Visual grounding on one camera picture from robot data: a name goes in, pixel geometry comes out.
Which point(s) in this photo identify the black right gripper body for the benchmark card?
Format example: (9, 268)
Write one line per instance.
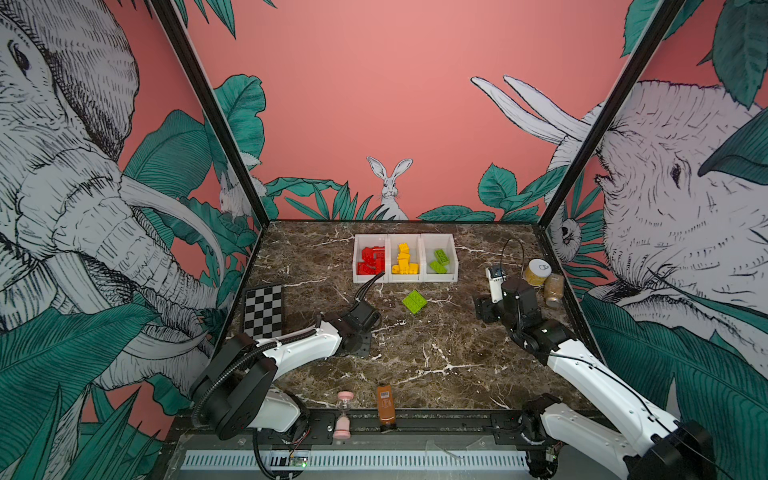
(495, 312)

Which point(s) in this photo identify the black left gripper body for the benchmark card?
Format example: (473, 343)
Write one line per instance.
(365, 344)

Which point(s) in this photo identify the red lego brick long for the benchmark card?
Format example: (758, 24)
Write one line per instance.
(363, 269)

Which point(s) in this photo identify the large green lego plate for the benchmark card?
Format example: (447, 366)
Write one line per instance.
(414, 302)

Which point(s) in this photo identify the red arch lego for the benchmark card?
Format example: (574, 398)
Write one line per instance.
(377, 265)

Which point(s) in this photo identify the red lego stack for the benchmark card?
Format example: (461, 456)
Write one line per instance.
(373, 253)

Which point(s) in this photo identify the green lego brick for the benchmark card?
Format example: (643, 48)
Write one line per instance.
(437, 267)
(441, 257)

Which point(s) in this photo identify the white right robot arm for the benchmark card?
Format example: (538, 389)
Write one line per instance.
(643, 440)

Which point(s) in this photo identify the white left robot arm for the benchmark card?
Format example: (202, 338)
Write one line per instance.
(236, 390)

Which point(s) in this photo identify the brown spice jar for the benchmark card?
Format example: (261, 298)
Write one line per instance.
(554, 290)

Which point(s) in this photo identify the yellow tape roll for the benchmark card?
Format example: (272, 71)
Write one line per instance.
(536, 272)

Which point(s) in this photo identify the white left bin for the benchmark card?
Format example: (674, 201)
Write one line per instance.
(370, 240)

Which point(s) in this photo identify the white bin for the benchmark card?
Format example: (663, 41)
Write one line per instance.
(429, 243)
(413, 240)
(370, 240)

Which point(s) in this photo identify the white right bin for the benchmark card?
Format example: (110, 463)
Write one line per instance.
(429, 243)

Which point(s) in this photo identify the black white checkerboard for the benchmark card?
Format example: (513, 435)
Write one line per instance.
(263, 311)

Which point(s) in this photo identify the brown orange bottle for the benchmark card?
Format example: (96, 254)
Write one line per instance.
(386, 409)

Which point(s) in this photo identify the white middle bin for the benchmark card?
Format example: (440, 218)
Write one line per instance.
(413, 240)

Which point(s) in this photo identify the pink hourglass timer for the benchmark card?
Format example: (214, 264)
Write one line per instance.
(342, 425)

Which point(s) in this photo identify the white perforated rail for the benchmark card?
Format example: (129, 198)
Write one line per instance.
(343, 460)

